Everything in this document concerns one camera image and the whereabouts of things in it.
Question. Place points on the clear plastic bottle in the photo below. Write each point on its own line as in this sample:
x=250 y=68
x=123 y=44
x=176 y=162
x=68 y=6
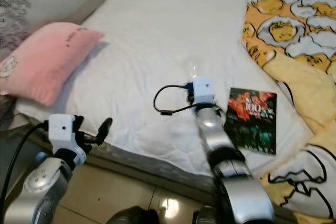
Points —
x=193 y=71

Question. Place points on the dark grey robot right leg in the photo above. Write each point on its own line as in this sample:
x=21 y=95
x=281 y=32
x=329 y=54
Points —
x=205 y=216

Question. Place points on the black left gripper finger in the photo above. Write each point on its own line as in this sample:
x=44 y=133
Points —
x=77 y=122
x=105 y=129

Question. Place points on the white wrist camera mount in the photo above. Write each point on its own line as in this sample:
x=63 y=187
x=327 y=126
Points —
x=61 y=128
x=203 y=90

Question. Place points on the pink pillow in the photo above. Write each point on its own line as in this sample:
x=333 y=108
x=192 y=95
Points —
x=52 y=61

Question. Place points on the white quilted mattress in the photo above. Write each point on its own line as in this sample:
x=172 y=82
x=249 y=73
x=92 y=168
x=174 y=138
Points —
x=152 y=40

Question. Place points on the dark grey robot left leg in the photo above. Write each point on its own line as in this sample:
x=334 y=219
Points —
x=131 y=216

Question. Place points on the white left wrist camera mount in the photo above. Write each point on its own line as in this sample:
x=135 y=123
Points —
x=61 y=128

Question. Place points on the dark grey robot leg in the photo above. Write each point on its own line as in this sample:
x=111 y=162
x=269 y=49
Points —
x=205 y=216
x=131 y=216

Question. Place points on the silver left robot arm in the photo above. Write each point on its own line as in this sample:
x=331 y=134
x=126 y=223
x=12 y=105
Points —
x=39 y=182

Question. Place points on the book with red flower cover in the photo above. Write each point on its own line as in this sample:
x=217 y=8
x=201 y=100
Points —
x=249 y=119

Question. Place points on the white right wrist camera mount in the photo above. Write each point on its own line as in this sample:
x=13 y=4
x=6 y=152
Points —
x=203 y=90

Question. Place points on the yellow cartoon egg blanket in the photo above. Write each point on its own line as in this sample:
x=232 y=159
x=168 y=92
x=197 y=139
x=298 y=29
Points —
x=289 y=30

